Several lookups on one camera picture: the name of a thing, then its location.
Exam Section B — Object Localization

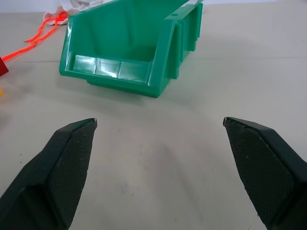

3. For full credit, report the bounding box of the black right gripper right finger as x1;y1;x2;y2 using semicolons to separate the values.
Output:
223;116;307;230

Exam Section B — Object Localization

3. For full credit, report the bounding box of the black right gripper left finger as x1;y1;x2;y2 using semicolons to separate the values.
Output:
0;117;98;230

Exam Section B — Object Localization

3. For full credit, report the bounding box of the orange drawstring cord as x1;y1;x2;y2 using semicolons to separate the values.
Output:
2;11;69;62

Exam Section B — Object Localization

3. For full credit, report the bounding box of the red object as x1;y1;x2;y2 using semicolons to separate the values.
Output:
0;56;9;79

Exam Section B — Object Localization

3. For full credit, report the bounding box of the white cloth bag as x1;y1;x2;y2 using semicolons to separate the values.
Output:
42;0;113;25

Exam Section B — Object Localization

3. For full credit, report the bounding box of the green plastic storage bin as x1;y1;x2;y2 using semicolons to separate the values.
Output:
58;0;204;98

